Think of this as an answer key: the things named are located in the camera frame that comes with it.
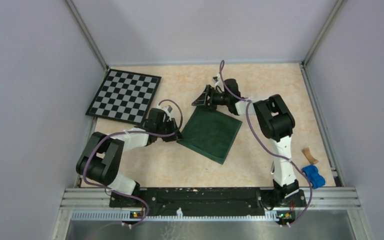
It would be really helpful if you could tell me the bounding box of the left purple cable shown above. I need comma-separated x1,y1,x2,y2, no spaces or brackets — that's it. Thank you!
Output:
81,99,184,229

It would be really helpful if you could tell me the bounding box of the small tan wooden piece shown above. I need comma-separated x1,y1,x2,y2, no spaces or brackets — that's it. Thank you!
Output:
301,147,319,165

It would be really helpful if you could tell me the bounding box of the blue toy car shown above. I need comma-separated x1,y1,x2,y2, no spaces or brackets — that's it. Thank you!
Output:
302,165,326,189

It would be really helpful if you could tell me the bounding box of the purple cable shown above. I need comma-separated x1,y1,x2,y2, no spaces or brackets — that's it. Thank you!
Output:
81,99,184,229
219,59,313,228

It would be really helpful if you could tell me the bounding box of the silver metal fork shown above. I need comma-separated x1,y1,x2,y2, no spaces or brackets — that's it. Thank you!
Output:
270,165,275,175

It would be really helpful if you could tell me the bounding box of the white toothed cable rail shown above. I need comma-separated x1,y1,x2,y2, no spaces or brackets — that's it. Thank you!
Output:
71,210,278,222

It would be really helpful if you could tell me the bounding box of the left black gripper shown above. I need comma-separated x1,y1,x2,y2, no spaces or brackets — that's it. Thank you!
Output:
156,117,184,143

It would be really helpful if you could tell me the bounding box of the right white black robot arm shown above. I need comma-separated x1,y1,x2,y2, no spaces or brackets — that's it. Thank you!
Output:
191,78,299,206

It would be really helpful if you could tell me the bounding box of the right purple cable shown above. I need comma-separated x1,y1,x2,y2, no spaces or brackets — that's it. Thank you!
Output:
219,59,313,228

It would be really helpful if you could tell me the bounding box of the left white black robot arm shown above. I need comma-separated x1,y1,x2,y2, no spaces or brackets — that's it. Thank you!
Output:
75,105,181,207

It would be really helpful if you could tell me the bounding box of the dark green cloth napkin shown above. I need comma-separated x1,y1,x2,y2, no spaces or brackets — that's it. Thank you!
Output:
177,106,242,165

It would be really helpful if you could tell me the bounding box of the black grey checkerboard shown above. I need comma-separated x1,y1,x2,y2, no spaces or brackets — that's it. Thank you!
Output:
85,69,162,125

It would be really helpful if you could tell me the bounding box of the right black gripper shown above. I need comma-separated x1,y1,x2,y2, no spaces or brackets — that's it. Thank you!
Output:
191,85,230,113

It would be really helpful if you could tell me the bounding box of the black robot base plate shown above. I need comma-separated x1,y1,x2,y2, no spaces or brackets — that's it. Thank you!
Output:
109,187,307,217

